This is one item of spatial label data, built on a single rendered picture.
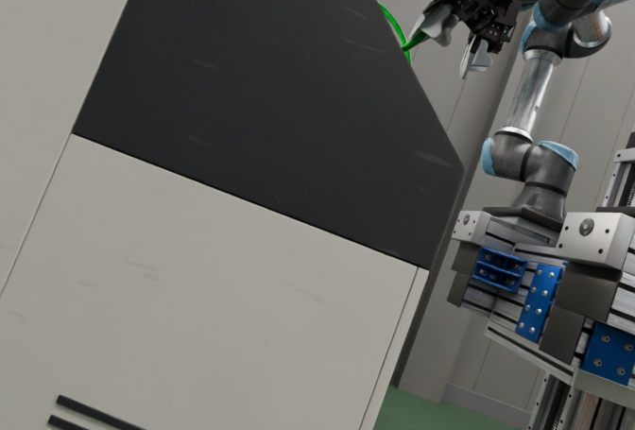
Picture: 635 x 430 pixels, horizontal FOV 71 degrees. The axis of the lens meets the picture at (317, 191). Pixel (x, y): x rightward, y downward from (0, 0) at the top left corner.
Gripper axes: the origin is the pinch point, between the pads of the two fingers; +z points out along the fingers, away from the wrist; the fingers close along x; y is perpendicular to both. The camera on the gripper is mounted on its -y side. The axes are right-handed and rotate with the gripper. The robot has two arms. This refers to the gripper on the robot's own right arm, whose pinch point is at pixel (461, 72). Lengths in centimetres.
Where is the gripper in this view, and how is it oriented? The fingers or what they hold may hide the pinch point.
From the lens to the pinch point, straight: 111.9
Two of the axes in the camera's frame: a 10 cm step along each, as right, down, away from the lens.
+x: 0.1, 0.8, 10.0
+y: 9.3, 3.6, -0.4
